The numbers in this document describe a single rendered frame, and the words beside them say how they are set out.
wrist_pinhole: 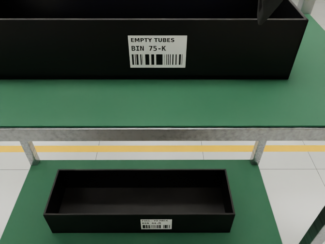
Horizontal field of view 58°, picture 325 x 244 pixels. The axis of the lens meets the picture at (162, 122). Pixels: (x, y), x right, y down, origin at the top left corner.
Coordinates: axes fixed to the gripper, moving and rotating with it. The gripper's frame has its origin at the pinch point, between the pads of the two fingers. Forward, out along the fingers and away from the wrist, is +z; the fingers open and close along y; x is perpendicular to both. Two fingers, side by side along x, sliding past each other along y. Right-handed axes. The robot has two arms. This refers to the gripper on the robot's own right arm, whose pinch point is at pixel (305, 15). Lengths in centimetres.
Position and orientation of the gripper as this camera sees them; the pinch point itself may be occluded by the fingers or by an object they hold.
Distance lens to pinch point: 37.9
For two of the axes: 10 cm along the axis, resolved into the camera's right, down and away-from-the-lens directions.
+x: -0.1, 9.3, -3.6
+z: 0.0, 3.6, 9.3
